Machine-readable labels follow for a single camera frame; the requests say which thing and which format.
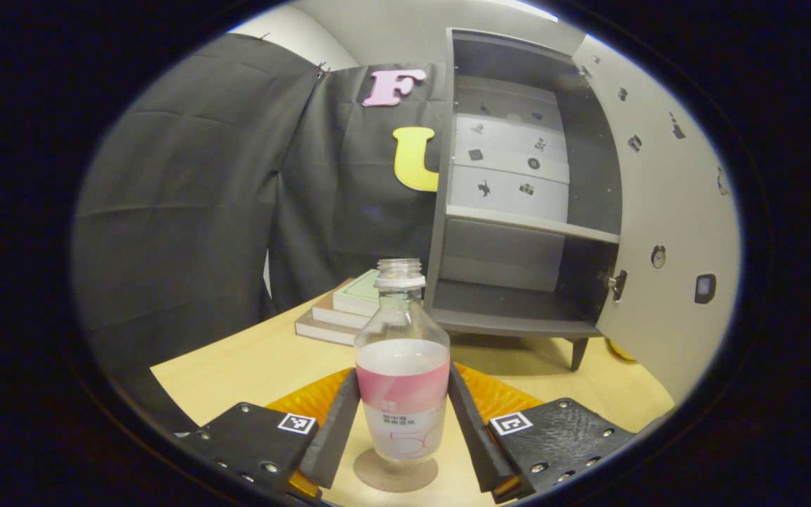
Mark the ceiling light panel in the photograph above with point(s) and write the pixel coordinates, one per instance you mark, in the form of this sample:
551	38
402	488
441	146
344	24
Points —
525	8

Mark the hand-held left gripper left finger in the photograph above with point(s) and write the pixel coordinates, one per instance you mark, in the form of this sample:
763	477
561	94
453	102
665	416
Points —
335	436

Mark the brown book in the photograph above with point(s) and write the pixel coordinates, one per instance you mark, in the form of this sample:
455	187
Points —
331	313

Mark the grey cabinet shelf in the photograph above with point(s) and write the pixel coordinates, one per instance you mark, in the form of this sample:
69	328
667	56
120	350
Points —
525	222

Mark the clear bottle pink label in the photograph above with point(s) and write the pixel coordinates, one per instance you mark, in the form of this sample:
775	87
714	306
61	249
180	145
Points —
402	380

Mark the metal cabinet hinge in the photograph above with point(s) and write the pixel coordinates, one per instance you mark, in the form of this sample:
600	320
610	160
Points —
583	71
617	284

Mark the black backdrop cloth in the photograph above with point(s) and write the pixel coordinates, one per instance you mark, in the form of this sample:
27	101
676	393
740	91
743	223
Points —
187	211

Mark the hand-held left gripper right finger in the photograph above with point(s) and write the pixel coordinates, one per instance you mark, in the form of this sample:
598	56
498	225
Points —
472	436

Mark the green book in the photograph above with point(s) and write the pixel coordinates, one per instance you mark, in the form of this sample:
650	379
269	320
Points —
360	292

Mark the dark grey cabinet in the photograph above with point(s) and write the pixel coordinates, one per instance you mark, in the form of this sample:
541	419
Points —
588	183

